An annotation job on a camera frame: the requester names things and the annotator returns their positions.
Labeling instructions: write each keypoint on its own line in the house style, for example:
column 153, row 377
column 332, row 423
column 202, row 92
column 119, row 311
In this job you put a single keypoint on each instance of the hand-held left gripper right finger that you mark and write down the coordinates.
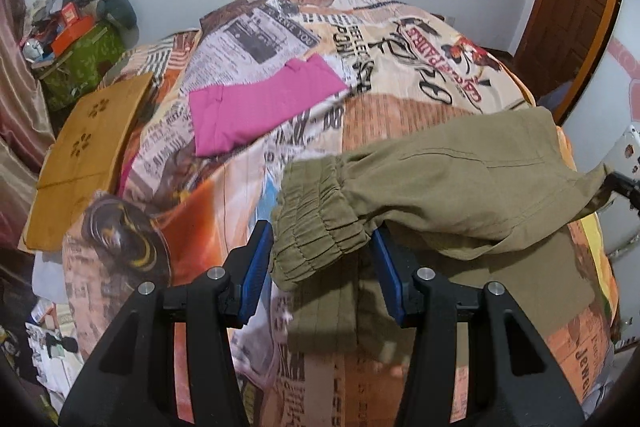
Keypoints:
column 389, row 279

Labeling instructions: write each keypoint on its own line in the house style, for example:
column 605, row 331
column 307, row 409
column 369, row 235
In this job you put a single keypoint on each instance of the brown wooden door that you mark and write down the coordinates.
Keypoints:
column 570, row 7

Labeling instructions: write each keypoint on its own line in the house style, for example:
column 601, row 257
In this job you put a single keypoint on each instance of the printed newspaper pattern blanket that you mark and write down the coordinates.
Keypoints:
column 380, row 57

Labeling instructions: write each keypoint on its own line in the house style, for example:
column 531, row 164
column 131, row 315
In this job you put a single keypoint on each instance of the white wardrobe panel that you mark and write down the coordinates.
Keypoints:
column 600, row 82

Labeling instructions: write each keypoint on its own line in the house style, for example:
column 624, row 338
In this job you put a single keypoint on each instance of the wooden lap desk board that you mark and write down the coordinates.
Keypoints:
column 85, row 162

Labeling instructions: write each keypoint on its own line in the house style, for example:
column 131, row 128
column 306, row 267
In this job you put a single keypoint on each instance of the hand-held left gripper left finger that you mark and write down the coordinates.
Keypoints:
column 254, row 279

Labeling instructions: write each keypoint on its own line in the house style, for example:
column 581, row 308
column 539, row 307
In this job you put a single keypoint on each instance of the small red box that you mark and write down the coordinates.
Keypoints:
column 69, row 14

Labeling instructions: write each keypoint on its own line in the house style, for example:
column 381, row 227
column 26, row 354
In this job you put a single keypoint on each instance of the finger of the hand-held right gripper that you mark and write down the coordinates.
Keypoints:
column 627, row 192

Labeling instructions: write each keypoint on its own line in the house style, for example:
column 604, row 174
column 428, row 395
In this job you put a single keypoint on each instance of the orange cardboard box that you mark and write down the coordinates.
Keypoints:
column 72, row 34

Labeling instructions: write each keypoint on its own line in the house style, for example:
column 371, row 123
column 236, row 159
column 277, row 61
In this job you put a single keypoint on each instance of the pink satin curtain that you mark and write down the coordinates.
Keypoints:
column 20, row 132

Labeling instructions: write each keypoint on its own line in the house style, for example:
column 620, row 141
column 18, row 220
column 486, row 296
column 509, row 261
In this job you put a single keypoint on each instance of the green patterned storage box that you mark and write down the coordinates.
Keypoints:
column 85, row 59

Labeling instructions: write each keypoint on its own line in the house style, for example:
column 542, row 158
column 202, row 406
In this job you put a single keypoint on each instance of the pile of floor clutter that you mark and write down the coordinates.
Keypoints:
column 45, row 347

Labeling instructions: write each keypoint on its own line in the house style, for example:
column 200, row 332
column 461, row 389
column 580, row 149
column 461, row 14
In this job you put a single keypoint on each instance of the pink folded garment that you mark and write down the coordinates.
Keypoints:
column 250, row 112

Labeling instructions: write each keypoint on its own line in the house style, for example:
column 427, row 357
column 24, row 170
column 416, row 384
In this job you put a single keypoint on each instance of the olive green pants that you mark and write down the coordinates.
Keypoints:
column 450, row 182

